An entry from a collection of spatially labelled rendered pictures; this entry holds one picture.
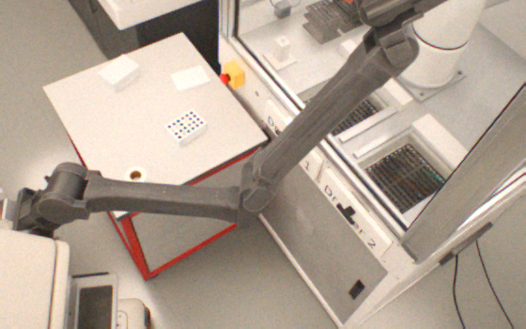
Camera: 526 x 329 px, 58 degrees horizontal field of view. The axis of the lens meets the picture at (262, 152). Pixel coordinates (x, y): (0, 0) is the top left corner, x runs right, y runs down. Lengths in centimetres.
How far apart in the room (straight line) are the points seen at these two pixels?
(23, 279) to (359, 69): 63
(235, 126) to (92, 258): 101
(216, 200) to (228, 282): 133
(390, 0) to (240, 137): 109
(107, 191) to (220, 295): 133
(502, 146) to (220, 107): 108
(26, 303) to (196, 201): 34
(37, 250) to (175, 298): 138
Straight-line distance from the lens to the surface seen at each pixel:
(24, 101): 296
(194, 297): 224
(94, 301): 119
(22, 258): 91
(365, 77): 74
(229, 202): 95
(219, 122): 173
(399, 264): 145
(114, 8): 196
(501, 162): 98
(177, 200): 96
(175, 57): 194
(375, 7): 69
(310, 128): 81
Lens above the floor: 215
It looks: 57 degrees down
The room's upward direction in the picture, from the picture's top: 8 degrees clockwise
